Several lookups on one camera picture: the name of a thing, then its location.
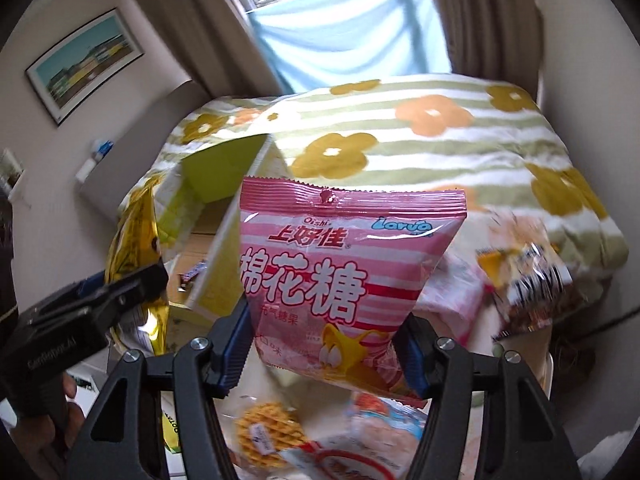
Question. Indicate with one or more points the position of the beige curtain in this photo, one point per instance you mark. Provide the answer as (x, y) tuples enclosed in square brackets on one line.
[(480, 20), (200, 20)]

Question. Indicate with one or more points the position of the pink striped marshmallow packet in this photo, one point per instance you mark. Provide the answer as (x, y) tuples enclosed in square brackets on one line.
[(325, 270)]

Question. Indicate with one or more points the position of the light blue curtain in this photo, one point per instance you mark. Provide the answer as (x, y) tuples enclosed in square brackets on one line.
[(340, 40)]

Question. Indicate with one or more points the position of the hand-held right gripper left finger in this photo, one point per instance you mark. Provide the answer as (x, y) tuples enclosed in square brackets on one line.
[(234, 355)]

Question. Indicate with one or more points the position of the red and white snack packet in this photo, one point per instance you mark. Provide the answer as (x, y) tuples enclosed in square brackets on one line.
[(345, 462)]

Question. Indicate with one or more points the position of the pale pink snack packet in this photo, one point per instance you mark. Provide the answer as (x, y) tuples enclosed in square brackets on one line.
[(452, 300)]

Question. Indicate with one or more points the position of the striped floral blanket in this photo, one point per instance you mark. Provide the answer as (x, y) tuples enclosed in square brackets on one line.
[(400, 160)]

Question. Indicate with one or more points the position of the dark striped snack packet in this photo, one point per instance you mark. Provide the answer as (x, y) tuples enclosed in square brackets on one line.
[(535, 285)]

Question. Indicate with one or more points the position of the gold foil snack packet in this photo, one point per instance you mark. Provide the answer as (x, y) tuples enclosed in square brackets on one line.
[(135, 225)]

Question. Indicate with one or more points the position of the person's left hand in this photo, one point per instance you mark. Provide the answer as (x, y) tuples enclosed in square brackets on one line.
[(72, 410)]

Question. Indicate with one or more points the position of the framed wall picture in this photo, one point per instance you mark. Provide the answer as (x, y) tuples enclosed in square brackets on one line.
[(82, 65)]

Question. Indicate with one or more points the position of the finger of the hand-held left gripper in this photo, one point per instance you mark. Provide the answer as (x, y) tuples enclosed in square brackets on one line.
[(132, 287)]

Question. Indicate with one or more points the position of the pink shrimp snack packet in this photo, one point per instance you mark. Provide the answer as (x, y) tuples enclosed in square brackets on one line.
[(385, 422)]

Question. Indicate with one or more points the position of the yellow-green cardboard box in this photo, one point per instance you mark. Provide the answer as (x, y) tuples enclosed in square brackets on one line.
[(210, 175)]

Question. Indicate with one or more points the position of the green and yellow snack packet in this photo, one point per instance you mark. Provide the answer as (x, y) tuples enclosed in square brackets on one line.
[(170, 427)]

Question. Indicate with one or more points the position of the waffle snack packet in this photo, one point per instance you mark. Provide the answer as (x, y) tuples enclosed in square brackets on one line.
[(267, 432)]

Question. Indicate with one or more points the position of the small dark candy wrapper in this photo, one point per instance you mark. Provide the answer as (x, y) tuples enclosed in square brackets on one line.
[(192, 272)]

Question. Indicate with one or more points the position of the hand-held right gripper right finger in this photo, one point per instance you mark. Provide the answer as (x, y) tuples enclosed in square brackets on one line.
[(416, 360)]

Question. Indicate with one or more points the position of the white and blue bottle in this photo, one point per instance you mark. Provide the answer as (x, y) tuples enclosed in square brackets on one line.
[(92, 162)]

